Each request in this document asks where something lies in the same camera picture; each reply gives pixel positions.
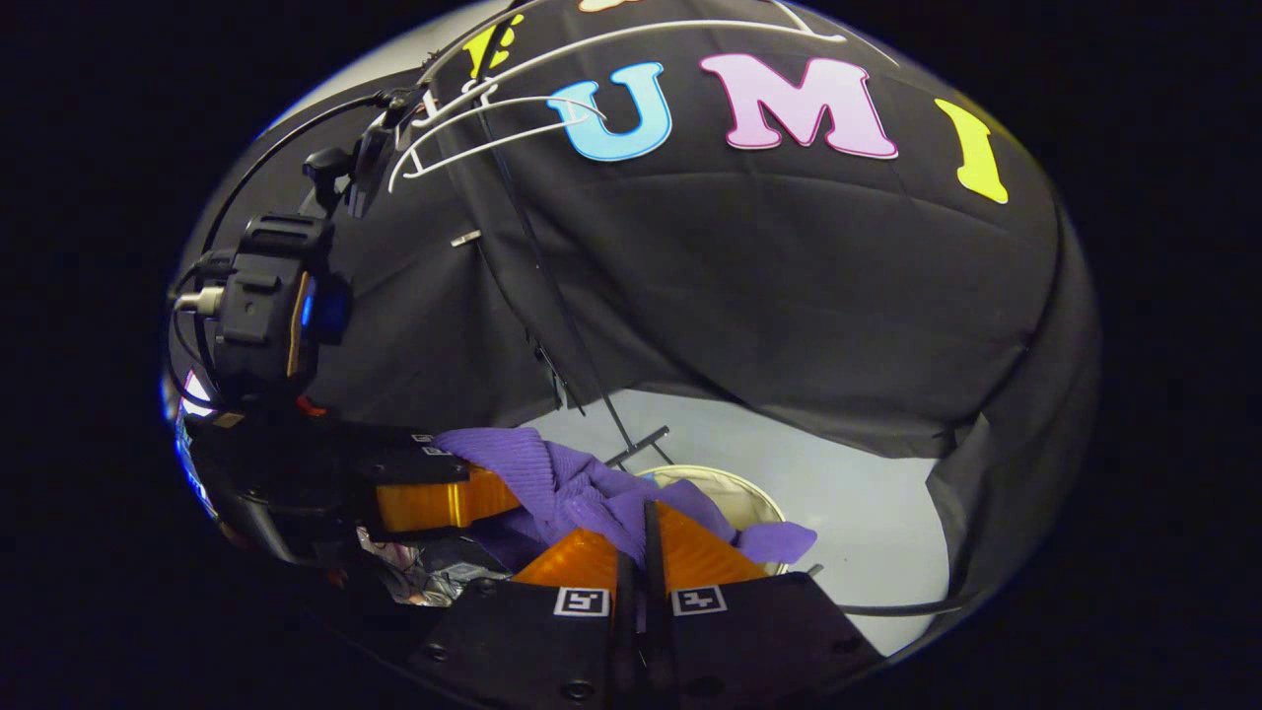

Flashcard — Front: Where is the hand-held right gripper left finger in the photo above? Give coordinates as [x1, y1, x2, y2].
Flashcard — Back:
[406, 528, 642, 710]

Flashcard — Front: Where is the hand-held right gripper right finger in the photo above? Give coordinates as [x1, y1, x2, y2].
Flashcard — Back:
[643, 500, 888, 710]

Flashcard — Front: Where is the purple knit cardigan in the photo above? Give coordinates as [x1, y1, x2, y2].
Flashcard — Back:
[434, 427, 819, 573]

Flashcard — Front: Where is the beige laundry hamper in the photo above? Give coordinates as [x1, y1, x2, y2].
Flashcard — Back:
[639, 463, 792, 578]

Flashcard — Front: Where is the white plastic clothes hanger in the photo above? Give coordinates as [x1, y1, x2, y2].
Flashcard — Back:
[424, 0, 851, 105]
[387, 92, 609, 194]

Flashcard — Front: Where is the black clothes rack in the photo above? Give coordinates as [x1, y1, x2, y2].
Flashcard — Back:
[419, 0, 675, 468]

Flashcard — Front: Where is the crumpled silvery cloth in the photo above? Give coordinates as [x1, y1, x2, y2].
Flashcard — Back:
[355, 526, 514, 607]

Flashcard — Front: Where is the black backdrop cloth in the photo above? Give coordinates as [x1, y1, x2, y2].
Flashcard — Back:
[173, 0, 1100, 603]

